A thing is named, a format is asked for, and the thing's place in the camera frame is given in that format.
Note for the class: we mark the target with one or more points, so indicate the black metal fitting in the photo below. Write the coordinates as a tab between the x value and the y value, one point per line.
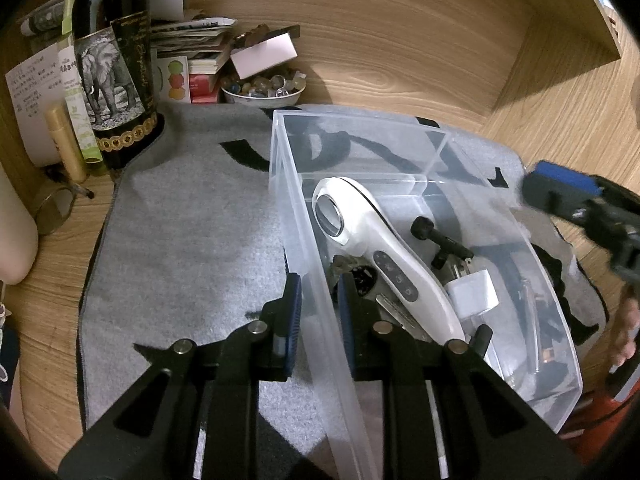
425	230

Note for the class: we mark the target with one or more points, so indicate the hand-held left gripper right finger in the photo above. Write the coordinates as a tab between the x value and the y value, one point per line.
347	320

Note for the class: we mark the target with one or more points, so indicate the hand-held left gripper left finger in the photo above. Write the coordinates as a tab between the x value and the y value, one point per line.
292	320

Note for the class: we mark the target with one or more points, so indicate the yellow tube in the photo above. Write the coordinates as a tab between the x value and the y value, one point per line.
62	140

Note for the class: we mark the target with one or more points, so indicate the person's right hand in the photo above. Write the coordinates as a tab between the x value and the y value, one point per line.
627	325

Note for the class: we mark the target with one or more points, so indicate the white bowl of glass marbles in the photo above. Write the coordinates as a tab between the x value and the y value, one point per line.
260	98

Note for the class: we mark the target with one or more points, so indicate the pink mug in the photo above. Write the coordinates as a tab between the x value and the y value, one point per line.
15	230

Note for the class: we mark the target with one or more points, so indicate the red book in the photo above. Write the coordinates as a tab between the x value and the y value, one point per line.
595	415

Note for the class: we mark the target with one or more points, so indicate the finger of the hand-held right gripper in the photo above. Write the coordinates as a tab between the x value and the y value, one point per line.
565	180

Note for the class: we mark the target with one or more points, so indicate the slim green bottle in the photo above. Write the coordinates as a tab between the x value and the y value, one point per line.
75	100

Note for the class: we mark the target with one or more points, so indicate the white power adapter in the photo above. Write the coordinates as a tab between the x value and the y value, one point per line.
472	292

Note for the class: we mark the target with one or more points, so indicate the clear plastic box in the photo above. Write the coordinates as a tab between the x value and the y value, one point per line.
295	200

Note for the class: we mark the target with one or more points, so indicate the white handheld massager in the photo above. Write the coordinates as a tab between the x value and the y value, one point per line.
400	270

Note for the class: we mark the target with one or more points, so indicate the rolled printed paper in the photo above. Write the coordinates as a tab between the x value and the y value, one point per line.
42	17

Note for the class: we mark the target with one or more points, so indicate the white card box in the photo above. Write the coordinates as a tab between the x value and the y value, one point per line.
265	55

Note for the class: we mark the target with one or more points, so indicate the grey mat with black print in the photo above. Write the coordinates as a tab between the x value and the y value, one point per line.
190	240

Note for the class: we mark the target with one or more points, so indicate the black watch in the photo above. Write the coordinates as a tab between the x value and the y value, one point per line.
362	280

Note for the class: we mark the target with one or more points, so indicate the eyeglasses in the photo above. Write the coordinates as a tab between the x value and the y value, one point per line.
80	192

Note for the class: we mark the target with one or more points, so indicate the stack of books and papers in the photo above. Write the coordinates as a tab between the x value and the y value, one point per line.
200	67

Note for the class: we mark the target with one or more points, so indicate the dark wine bottle elephant label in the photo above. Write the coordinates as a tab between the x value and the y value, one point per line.
115	20

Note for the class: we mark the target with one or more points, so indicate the white handwritten note paper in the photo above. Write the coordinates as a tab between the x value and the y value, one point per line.
30	85

